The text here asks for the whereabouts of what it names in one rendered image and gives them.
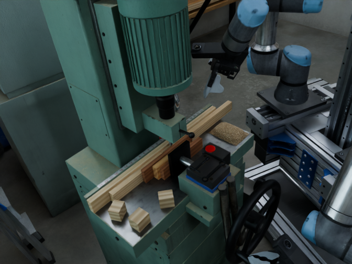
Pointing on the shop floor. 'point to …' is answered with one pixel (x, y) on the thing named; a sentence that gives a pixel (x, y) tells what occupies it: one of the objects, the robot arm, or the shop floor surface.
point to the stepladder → (22, 231)
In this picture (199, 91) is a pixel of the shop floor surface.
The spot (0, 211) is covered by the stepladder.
